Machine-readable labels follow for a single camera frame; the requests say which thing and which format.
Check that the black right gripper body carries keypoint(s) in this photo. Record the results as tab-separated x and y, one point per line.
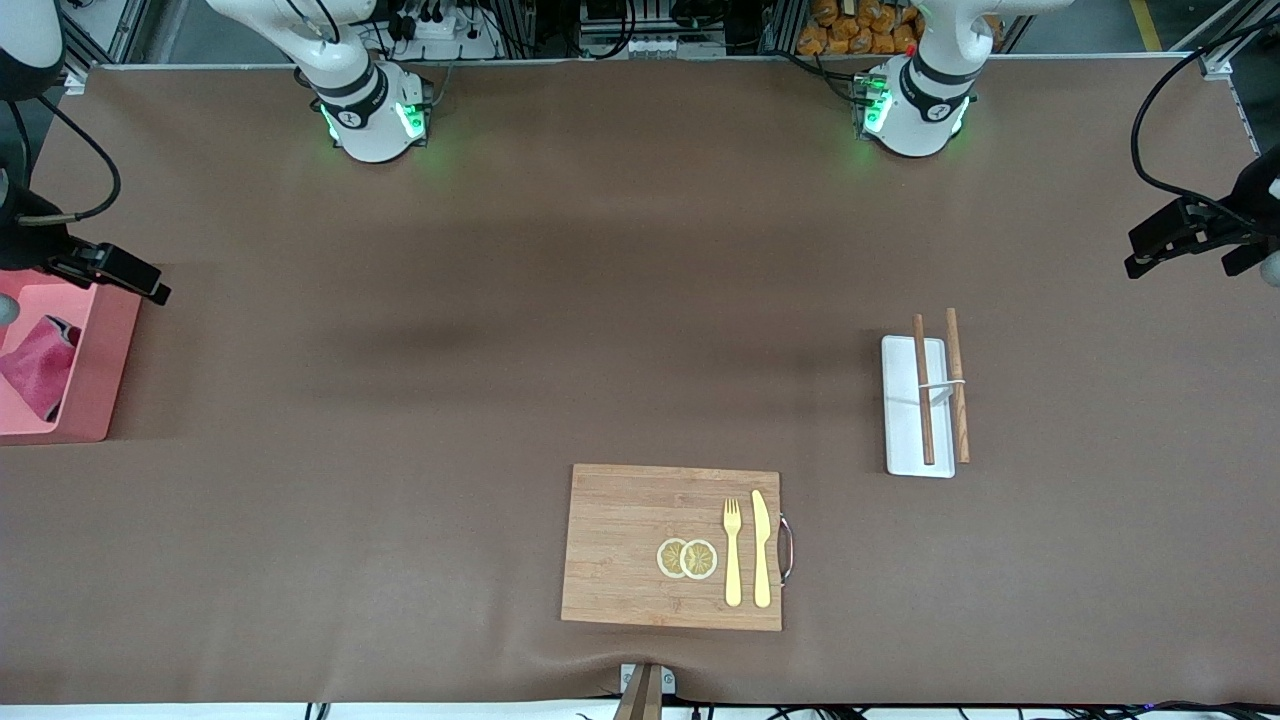
30	243

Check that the red wiping cloth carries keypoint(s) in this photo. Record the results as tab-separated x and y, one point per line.
40	365

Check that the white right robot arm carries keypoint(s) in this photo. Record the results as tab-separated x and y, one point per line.
370	125

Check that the pink plastic bin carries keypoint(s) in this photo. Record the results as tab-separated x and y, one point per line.
100	370

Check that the brown wooden rod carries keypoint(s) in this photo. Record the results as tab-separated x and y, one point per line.
925	400
959	420

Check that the white rack base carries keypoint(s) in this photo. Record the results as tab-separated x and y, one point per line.
900	420

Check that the orange snack bags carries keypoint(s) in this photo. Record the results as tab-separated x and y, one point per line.
850	25

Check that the white power strip with plugs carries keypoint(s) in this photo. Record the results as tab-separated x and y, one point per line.
440	30

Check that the yellow knife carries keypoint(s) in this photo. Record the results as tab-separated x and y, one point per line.
762	560

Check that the white socket strip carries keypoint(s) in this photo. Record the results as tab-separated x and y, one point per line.
670	46

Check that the yellow fork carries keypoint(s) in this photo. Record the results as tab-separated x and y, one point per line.
733	570

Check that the lemon slice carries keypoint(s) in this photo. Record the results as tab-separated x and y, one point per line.
700	560
670	558

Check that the wooden cutting board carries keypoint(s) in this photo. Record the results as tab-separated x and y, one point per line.
630	550

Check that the aluminium frame profile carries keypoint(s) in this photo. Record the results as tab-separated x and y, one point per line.
100	40
1225	45

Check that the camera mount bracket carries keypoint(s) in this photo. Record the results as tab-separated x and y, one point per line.
645	690

